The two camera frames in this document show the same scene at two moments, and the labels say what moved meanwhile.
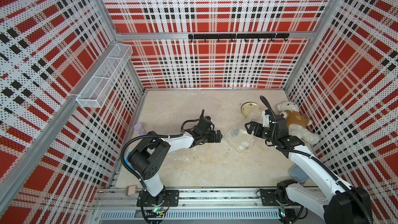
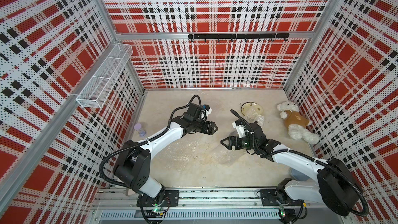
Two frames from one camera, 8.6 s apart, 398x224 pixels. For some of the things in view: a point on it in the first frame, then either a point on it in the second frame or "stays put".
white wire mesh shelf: (99, 88) stays put
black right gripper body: (264, 132) to (242, 143)
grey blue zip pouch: (298, 175) stays put
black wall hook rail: (246, 37) stays put
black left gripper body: (209, 137) to (200, 126)
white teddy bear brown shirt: (297, 123) stays put
